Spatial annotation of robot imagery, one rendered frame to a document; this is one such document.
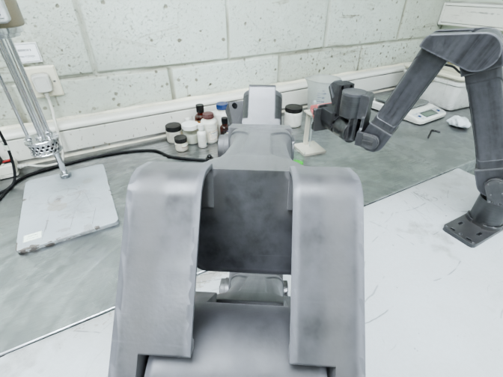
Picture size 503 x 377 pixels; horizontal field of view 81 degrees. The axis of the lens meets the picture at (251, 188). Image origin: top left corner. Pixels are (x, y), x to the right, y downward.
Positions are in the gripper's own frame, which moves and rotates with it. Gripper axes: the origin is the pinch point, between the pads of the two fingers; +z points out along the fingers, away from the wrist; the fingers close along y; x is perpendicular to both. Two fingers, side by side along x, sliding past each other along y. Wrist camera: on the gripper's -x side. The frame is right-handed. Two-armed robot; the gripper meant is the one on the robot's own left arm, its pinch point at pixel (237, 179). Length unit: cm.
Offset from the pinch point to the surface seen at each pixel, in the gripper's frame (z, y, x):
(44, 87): 33, 43, -38
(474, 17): 43, -133, -61
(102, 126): 42, 32, -28
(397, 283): -9.1, -24.1, 24.9
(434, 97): 47, -104, -27
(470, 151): 19, -82, 1
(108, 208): 19.4, 28.6, -0.1
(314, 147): 30.9, -33.8, -9.5
